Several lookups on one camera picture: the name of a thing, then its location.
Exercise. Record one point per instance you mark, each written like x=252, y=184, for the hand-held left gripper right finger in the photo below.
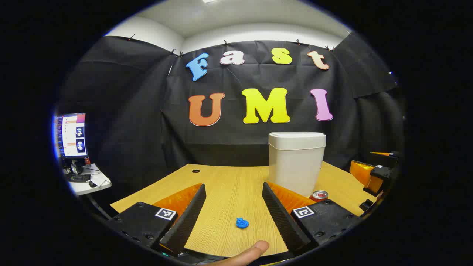
x=282, y=221

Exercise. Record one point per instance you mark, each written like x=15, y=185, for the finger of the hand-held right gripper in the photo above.
x=377, y=179
x=388, y=159

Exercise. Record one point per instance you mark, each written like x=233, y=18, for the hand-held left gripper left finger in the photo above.
x=186, y=221

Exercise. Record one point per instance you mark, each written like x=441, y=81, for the blue paper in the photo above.
x=242, y=223

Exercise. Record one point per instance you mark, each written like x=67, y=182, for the red pop can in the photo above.
x=319, y=195

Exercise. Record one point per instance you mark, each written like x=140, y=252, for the white desktop garbage bin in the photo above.
x=295, y=166

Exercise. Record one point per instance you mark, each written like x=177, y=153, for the wooden desktop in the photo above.
x=229, y=184

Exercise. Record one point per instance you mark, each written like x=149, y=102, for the black desk edge clamp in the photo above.
x=366, y=205

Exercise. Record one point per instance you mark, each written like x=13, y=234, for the white side desk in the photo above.
x=99, y=183

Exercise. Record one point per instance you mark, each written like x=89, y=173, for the black computer mouse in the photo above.
x=92, y=183

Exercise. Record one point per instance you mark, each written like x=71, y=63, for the black keyboard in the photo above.
x=78, y=178

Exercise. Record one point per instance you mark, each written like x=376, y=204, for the black backdrop cloth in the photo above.
x=129, y=92

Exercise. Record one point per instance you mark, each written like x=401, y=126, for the computer monitor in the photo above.
x=72, y=135

